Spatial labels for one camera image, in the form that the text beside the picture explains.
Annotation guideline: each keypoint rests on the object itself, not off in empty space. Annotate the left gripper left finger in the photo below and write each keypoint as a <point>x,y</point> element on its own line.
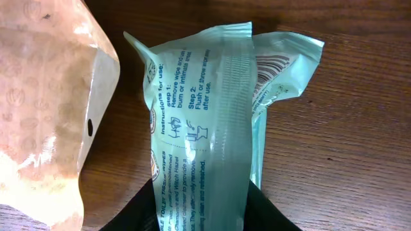
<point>139,214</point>

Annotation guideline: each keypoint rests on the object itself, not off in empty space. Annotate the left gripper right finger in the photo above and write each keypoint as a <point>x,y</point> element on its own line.
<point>262,215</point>

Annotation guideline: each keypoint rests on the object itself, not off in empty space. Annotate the beige snack bag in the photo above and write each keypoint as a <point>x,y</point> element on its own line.
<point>59,71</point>

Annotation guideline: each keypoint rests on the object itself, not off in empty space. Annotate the mint green snack packet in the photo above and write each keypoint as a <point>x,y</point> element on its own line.
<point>208,95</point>

